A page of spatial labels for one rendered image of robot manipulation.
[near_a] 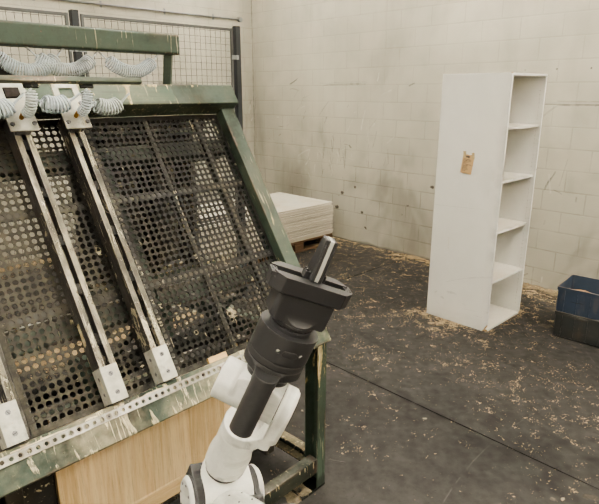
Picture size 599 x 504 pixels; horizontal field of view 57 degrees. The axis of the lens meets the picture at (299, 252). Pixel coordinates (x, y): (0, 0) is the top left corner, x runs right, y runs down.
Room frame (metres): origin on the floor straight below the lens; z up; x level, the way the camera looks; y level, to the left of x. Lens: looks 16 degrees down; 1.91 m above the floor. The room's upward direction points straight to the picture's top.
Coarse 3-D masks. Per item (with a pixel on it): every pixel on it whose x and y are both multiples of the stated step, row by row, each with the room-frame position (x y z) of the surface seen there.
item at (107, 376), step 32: (0, 96) 1.99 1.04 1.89; (32, 96) 1.93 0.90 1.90; (32, 128) 1.99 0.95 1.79; (32, 160) 1.98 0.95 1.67; (32, 192) 1.91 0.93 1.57; (64, 224) 1.88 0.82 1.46; (64, 256) 1.81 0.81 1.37; (64, 288) 1.79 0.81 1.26; (96, 320) 1.74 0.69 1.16; (96, 352) 1.67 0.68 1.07
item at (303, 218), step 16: (208, 208) 6.57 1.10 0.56; (288, 208) 6.56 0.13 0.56; (304, 208) 6.62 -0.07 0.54; (320, 208) 6.82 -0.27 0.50; (224, 224) 5.79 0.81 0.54; (288, 224) 6.44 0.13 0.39; (304, 224) 6.62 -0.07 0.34; (320, 224) 6.82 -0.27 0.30; (304, 240) 6.62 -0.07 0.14; (320, 240) 6.93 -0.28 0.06
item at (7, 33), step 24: (0, 24) 2.45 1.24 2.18; (24, 24) 2.52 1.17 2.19; (48, 24) 2.60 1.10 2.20; (48, 48) 2.65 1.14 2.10; (72, 48) 2.67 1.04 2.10; (96, 48) 2.75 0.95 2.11; (120, 48) 2.84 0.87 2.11; (144, 48) 2.93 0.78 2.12; (168, 48) 3.04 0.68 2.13; (168, 72) 3.08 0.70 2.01
